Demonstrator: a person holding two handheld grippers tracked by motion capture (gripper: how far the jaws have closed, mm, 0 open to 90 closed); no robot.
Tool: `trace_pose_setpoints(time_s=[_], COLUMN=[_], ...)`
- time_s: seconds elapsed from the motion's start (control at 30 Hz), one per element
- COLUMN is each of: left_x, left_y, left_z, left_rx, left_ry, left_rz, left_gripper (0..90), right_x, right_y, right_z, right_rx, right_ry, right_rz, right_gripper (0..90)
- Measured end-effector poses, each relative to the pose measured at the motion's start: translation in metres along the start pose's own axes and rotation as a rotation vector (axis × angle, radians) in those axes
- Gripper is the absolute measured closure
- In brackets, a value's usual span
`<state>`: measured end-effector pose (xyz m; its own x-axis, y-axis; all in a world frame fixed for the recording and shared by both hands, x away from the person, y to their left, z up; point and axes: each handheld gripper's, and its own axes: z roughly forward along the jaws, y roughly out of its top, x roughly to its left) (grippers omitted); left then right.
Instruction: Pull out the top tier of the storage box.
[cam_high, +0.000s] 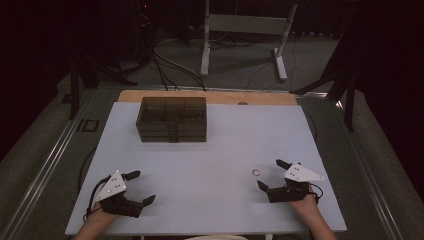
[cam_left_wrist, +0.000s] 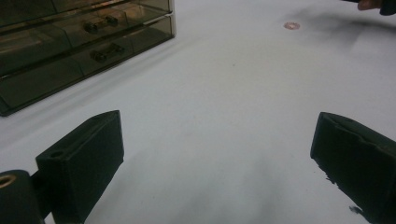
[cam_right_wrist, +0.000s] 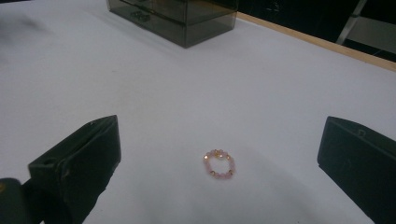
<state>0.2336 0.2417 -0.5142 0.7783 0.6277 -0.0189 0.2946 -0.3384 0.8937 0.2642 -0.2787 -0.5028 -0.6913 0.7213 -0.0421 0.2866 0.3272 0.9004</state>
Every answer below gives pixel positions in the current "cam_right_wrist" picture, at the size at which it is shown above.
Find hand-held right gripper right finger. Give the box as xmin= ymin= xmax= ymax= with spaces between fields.
xmin=317 ymin=116 xmax=396 ymax=224

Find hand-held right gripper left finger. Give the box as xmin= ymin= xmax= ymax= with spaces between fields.
xmin=27 ymin=115 xmax=122 ymax=224

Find pink beaded ring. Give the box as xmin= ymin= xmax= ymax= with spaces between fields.
xmin=203 ymin=148 xmax=236 ymax=181

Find smoky transparent drawer box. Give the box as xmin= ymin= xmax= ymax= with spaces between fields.
xmin=106 ymin=0 xmax=240 ymax=49

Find white metal stand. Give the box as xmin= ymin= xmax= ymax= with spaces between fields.
xmin=335 ymin=0 xmax=396 ymax=55

